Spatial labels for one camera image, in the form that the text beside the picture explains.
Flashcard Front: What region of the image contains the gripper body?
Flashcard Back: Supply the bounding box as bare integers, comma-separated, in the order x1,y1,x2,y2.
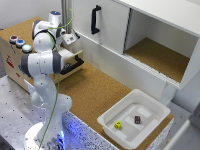
62,32,81,47

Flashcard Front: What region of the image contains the wooden drawer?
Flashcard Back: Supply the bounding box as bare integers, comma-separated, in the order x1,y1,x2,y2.
57,48,85,81

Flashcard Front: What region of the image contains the white sliding door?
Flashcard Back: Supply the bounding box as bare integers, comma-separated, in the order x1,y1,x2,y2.
72,0,131,55

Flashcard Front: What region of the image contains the green button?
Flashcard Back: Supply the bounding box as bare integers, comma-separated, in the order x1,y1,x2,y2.
21,43,34,54

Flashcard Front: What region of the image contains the blue button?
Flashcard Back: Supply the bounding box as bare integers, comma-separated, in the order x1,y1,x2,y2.
15,38,26,49

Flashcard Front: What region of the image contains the red button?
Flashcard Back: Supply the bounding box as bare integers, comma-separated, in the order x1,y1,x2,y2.
9,34,20,45

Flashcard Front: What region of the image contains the wooden drawer box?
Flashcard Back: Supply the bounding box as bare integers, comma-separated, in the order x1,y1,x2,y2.
0,16,84,93

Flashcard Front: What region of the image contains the white cabinet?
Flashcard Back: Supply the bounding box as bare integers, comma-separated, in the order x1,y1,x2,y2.
60,0,200,107

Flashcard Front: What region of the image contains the yellow block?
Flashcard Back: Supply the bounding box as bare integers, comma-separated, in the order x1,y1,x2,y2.
113,120,123,130

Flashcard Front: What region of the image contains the white plastic box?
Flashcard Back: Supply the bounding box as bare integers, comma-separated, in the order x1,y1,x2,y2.
96,88,172,150

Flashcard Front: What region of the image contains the purple block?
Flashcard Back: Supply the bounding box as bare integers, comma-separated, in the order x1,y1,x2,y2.
134,115,142,124

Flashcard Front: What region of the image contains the black drawer handle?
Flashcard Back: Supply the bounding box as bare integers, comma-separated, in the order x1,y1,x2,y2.
59,54,85,76

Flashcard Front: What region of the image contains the black door handle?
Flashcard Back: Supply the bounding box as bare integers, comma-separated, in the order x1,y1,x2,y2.
90,4,102,36

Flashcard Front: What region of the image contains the green cable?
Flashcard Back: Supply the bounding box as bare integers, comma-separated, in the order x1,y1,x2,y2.
38,8,75,150

